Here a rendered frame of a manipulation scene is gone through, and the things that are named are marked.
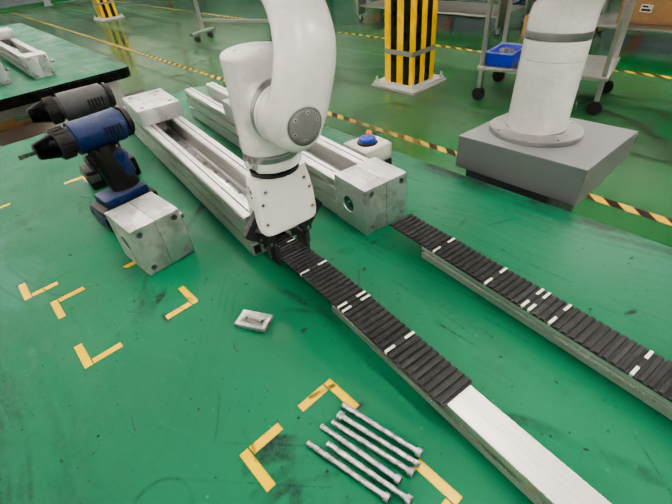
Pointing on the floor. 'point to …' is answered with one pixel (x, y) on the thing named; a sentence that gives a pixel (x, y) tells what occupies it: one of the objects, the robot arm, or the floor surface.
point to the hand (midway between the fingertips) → (289, 245)
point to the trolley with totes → (596, 64)
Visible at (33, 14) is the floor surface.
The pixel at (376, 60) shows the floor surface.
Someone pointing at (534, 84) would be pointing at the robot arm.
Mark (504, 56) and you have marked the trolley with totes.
